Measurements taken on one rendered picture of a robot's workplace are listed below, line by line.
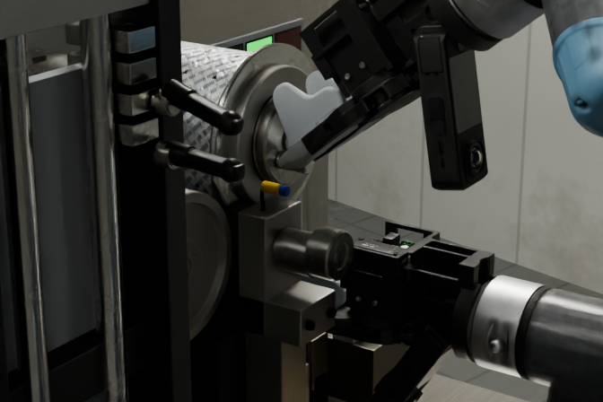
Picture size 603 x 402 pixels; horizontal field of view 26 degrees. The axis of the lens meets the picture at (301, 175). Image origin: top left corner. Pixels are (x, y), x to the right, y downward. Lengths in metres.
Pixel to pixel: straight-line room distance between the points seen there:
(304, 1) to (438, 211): 2.68
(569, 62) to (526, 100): 3.19
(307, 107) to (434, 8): 0.14
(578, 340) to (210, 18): 0.67
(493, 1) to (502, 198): 3.24
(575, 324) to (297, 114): 0.26
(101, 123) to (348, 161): 3.84
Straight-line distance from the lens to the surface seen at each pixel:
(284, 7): 1.61
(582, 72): 0.76
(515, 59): 3.96
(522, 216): 4.06
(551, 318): 1.01
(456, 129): 0.90
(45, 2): 0.65
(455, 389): 1.40
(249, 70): 1.01
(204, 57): 1.05
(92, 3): 0.67
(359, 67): 0.93
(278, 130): 1.02
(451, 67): 0.90
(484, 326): 1.02
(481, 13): 0.87
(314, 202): 2.05
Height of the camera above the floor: 1.55
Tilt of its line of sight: 19 degrees down
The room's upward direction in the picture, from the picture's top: straight up
